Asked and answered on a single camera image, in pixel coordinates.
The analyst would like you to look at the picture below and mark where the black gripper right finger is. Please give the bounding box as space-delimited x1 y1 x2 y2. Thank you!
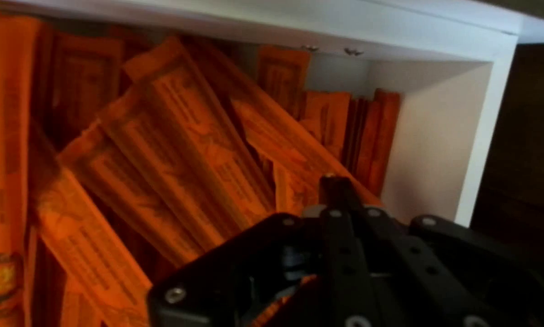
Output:
343 179 544 327

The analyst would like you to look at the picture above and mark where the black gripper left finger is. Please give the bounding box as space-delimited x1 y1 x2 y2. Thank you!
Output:
146 175 370 327

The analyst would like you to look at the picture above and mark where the long orange sachet packet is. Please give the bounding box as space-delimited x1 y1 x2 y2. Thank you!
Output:
246 271 323 327

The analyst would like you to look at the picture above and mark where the white open drawer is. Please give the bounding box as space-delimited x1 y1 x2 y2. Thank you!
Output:
0 0 523 229

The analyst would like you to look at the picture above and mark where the dark wooden cabinet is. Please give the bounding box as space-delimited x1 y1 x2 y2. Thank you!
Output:
470 42 544 260

